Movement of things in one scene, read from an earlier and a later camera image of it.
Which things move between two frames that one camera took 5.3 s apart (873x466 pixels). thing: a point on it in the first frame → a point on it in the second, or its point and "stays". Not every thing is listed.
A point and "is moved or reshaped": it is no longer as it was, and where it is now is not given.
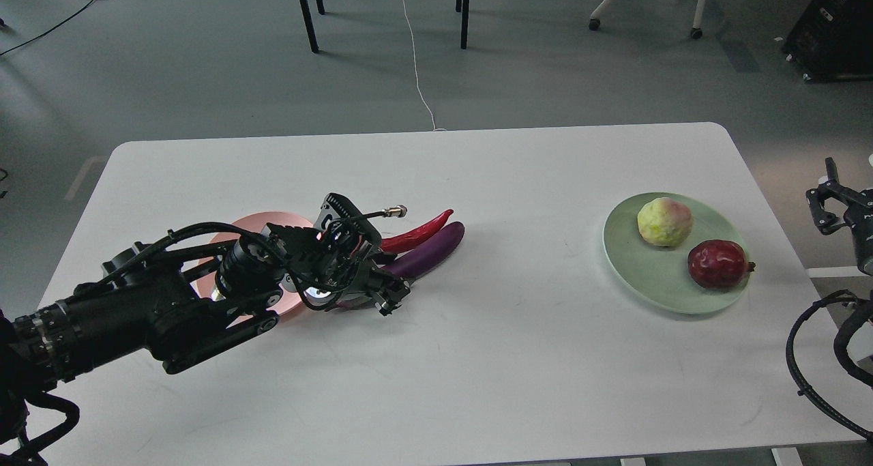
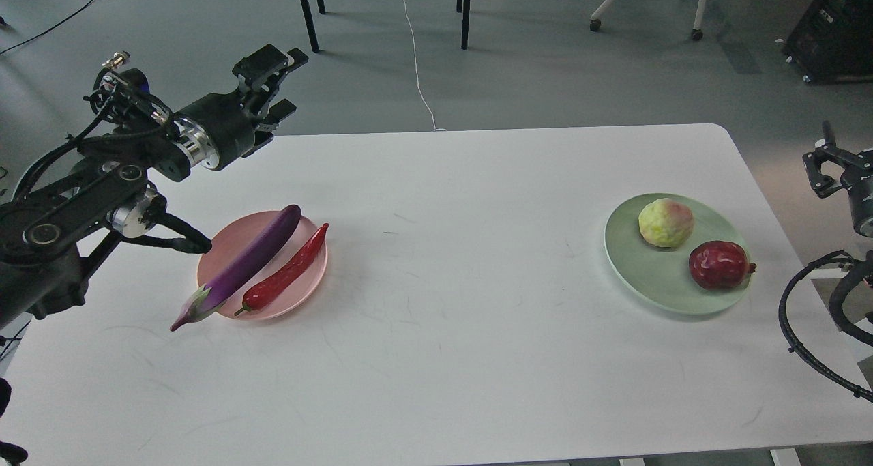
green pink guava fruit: x=664 y=222 stays
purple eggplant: x=446 y=239 → x=243 y=264
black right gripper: x=859 y=217 → x=858 y=181
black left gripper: x=333 y=264 → x=218 y=130
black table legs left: x=307 y=8 stays
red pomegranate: x=719 y=264 stays
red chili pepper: x=415 y=241 is moved or reshaped
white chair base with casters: x=697 y=33 stays
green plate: x=659 y=275 stays
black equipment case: x=833 y=39 stays
